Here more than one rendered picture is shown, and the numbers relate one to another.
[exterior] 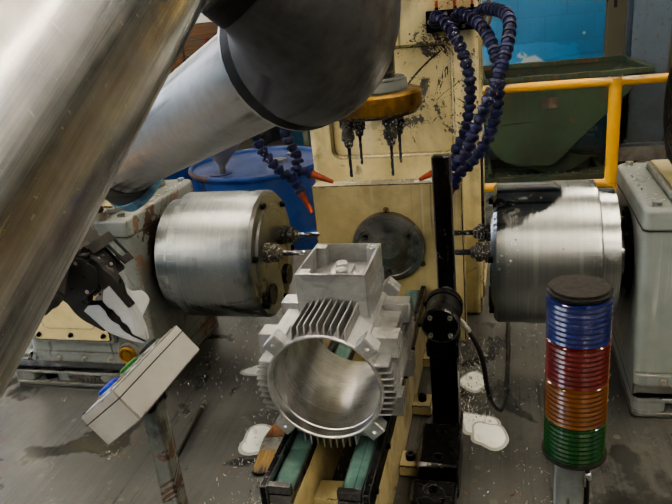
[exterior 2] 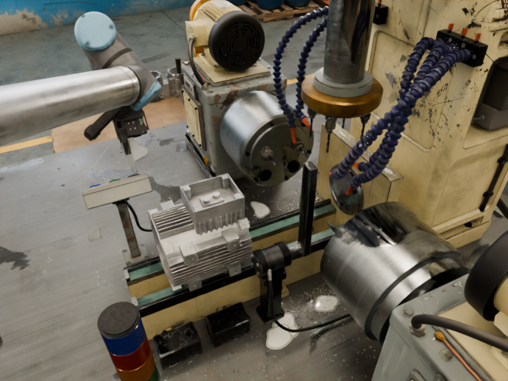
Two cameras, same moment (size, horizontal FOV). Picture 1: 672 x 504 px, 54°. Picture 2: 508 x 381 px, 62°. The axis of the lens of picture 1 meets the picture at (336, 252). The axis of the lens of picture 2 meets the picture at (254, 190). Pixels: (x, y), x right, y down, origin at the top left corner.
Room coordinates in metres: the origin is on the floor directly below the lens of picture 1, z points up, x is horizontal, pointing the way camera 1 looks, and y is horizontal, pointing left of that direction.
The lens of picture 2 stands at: (0.48, -0.63, 1.74)
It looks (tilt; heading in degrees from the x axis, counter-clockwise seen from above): 39 degrees down; 50
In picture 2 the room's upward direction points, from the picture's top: 1 degrees counter-clockwise
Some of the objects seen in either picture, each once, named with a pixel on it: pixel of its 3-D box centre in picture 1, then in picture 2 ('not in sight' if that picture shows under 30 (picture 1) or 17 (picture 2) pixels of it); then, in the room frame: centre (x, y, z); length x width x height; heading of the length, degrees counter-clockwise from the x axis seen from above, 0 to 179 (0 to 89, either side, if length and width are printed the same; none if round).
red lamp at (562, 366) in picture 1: (577, 355); (128, 345); (0.56, -0.22, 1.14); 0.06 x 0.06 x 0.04
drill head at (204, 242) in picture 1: (206, 253); (258, 130); (1.26, 0.26, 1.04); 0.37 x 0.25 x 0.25; 74
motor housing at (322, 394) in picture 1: (341, 351); (200, 237); (0.85, 0.01, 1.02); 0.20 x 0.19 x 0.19; 164
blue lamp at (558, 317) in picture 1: (578, 314); (122, 329); (0.56, -0.22, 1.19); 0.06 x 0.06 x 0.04
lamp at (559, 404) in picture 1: (575, 395); (134, 360); (0.56, -0.22, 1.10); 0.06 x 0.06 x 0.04
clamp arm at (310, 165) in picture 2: (444, 231); (306, 212); (1.01, -0.18, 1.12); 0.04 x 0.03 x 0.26; 164
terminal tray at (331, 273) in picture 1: (341, 280); (212, 203); (0.89, 0.00, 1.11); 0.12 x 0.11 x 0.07; 164
